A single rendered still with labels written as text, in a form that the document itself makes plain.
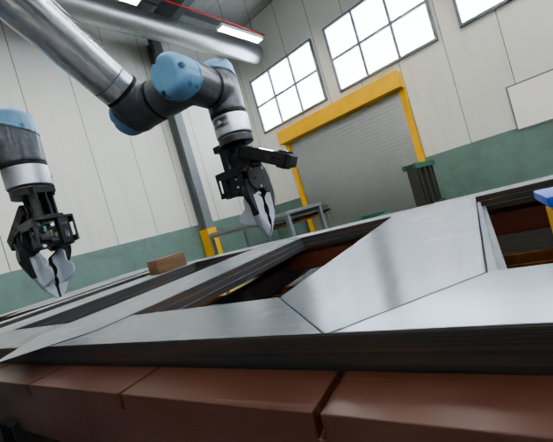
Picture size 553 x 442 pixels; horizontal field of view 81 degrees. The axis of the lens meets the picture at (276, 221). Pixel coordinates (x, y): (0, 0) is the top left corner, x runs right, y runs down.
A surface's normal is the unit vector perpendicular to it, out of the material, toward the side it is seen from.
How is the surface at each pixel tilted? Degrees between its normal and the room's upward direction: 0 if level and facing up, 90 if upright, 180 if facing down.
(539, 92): 90
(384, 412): 0
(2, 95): 90
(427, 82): 90
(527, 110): 90
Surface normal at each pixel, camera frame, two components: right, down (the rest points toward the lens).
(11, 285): 0.72, -0.20
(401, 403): -0.28, -0.96
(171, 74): -0.47, 0.14
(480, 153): -0.64, 0.19
